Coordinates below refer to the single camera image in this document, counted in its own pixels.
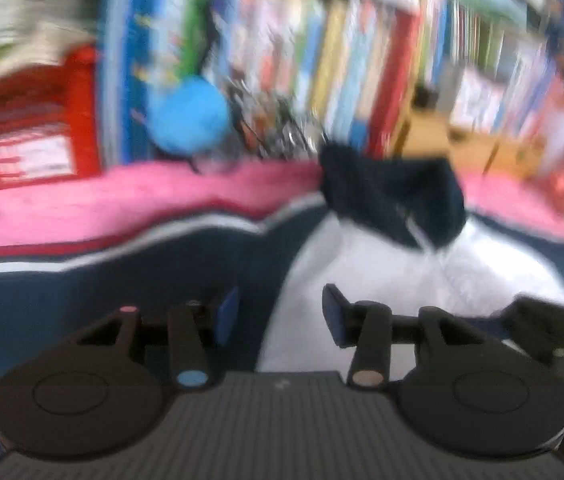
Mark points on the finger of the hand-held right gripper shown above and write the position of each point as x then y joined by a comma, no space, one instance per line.
552,325

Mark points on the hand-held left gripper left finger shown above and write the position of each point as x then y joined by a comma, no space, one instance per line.
227,315

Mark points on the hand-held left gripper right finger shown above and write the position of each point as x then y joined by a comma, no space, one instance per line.
334,315

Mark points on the navy and white jacket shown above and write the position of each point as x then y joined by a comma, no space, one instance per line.
111,280

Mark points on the pink blanket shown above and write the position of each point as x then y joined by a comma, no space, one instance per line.
111,200

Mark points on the miniature bicycle model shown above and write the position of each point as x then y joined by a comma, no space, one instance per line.
282,130

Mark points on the wooden drawer organizer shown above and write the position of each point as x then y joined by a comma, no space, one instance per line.
467,145

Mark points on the blue pompom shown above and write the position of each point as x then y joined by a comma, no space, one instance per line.
189,115

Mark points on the black power adapter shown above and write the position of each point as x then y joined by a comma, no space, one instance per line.
424,99

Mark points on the red basket with round label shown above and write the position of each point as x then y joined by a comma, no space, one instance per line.
81,110

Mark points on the row of books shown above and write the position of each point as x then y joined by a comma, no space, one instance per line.
342,60

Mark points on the stack of books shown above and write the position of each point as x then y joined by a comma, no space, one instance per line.
11,10

